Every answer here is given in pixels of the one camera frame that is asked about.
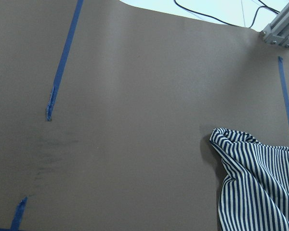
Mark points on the striped polo shirt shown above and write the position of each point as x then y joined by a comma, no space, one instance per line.
255,191

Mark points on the aluminium frame post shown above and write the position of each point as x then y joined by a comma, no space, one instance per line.
276,33

